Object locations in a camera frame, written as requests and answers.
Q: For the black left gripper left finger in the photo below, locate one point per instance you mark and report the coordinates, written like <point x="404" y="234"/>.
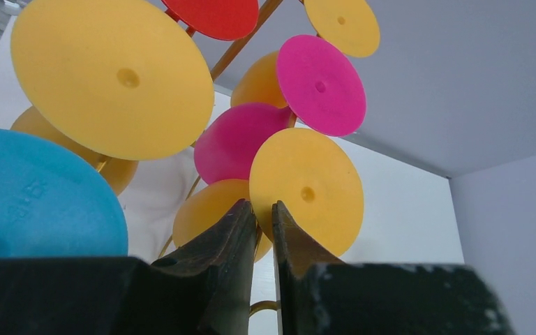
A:
<point x="203" y="287"/>

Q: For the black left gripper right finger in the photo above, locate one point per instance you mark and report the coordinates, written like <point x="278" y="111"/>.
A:
<point x="320" y="294"/>

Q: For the blue wine glass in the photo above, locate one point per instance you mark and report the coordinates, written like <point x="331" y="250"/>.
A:
<point x="54" y="204"/>

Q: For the pink wine glass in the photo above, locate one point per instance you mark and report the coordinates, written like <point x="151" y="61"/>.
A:
<point x="307" y="78"/>

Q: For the yellow wine glass left row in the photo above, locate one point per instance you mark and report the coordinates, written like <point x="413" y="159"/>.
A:
<point x="116" y="82"/>

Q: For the red wine glass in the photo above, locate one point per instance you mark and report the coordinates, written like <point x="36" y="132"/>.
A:
<point x="218" y="19"/>

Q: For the gold wire glass rack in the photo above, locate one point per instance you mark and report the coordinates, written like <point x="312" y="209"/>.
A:
<point x="240" y="41"/>

